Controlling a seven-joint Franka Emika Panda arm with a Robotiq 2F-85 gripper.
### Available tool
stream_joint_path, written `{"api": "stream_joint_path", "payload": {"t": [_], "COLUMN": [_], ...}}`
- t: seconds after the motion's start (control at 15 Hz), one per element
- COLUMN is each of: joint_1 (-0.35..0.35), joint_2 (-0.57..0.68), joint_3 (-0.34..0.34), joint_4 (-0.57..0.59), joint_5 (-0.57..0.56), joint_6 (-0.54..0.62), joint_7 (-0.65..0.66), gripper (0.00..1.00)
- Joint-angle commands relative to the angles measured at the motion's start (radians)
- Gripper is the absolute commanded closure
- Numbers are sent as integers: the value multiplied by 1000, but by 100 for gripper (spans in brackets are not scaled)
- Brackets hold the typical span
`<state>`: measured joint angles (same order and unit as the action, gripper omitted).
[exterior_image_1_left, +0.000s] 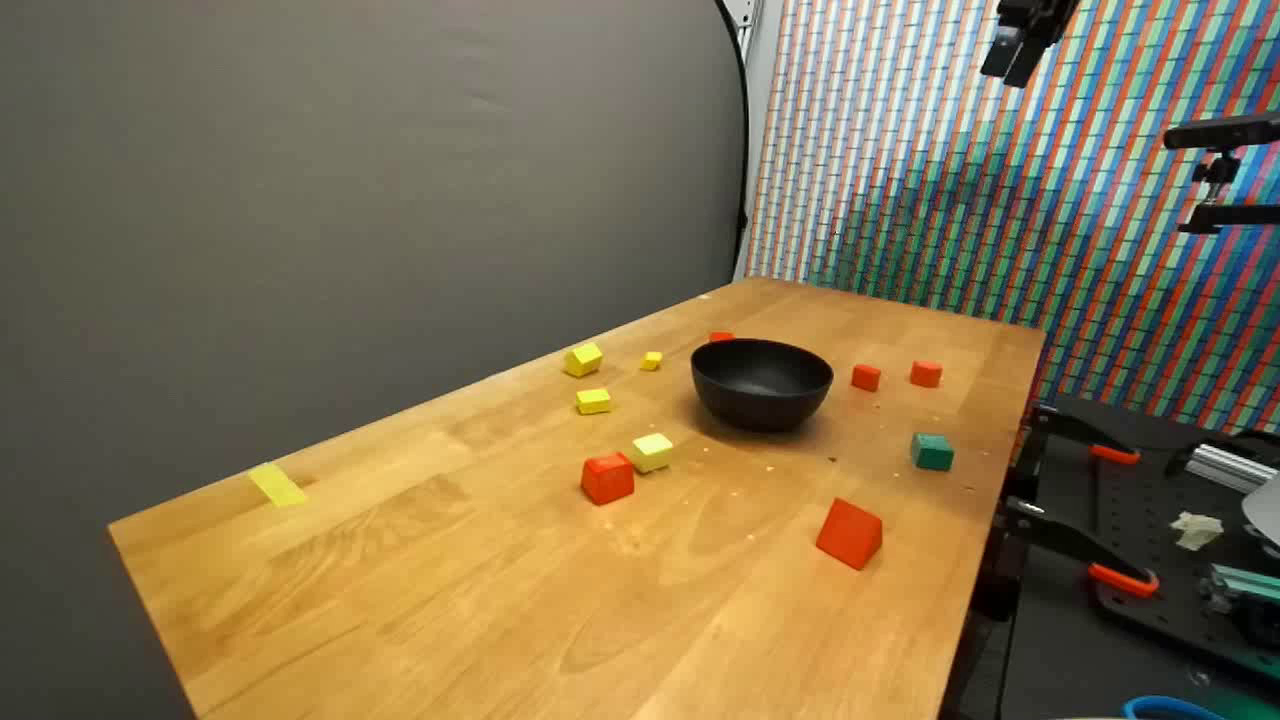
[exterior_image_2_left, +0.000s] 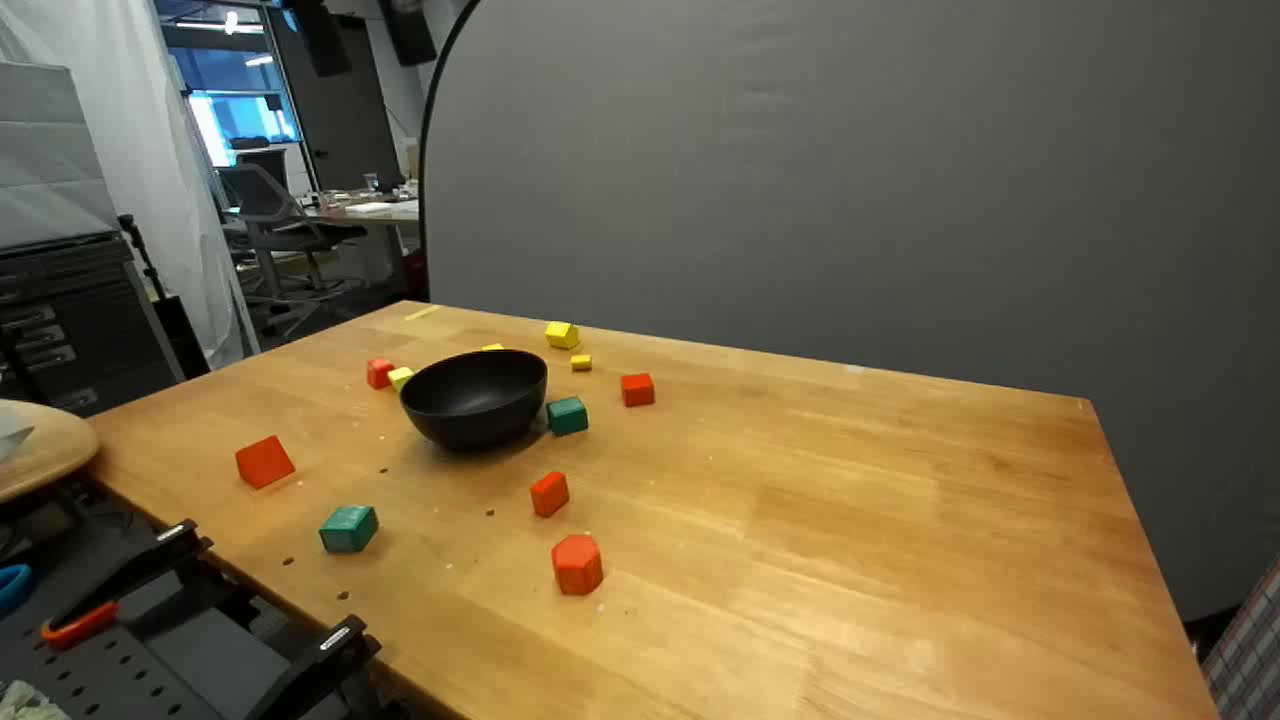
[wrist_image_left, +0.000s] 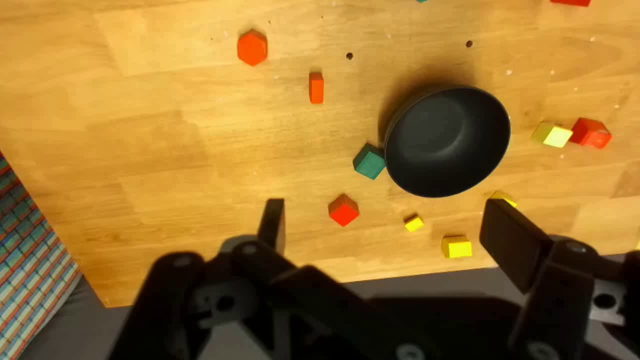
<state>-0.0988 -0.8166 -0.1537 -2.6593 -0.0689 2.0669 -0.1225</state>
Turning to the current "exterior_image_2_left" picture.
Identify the black clamp with orange handle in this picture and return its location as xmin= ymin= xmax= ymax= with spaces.
xmin=36 ymin=519 xmax=210 ymax=652

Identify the background desk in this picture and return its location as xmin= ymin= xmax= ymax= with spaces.
xmin=304 ymin=191 xmax=422 ymax=292

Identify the black bowl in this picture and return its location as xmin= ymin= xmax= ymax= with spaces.
xmin=399 ymin=349 xmax=550 ymax=450

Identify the small orange cube block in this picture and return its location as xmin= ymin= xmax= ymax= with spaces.
xmin=527 ymin=473 xmax=574 ymax=515

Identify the black perforated side table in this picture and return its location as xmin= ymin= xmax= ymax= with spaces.
xmin=0 ymin=475 xmax=405 ymax=720

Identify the yellow cube block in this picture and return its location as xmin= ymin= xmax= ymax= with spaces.
xmin=545 ymin=319 xmax=580 ymax=351

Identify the orange hexagonal block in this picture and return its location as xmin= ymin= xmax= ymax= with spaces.
xmin=552 ymin=537 xmax=605 ymax=597

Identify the orange wedge block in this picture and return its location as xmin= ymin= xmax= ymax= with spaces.
xmin=236 ymin=434 xmax=295 ymax=487

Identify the grey backdrop screen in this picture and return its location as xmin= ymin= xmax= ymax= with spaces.
xmin=425 ymin=0 xmax=1280 ymax=614

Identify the black equipment cabinet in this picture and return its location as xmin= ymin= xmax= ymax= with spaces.
xmin=0 ymin=232 xmax=182 ymax=414

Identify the teal cube block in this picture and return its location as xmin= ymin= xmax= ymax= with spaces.
xmin=319 ymin=503 xmax=381 ymax=556

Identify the blue ring object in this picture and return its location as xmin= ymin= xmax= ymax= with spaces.
xmin=0 ymin=562 xmax=32 ymax=614

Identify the round wooden board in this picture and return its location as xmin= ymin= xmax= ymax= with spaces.
xmin=0 ymin=400 xmax=101 ymax=498

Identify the red block behind bowl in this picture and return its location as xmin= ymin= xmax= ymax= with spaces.
xmin=365 ymin=354 xmax=397 ymax=389

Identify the black clamp front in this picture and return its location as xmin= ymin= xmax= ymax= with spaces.
xmin=247 ymin=614 xmax=381 ymax=720

